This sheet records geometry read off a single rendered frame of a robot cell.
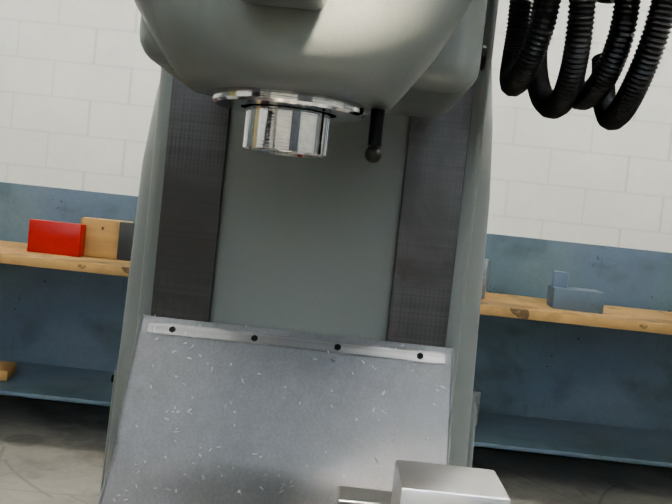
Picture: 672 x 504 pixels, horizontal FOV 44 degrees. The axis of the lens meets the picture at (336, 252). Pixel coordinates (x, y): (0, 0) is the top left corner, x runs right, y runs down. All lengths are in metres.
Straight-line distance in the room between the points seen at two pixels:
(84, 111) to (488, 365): 2.66
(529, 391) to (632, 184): 1.28
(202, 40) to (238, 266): 0.47
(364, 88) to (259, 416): 0.47
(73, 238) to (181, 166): 3.46
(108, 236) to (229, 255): 3.51
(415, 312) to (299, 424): 0.16
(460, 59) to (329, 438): 0.40
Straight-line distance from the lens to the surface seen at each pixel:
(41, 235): 4.37
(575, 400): 4.95
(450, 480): 0.50
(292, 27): 0.40
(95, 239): 4.37
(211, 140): 0.86
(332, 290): 0.85
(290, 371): 0.84
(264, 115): 0.46
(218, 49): 0.41
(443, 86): 0.59
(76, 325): 4.96
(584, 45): 0.71
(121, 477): 0.83
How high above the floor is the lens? 1.25
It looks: 3 degrees down
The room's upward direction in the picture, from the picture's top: 6 degrees clockwise
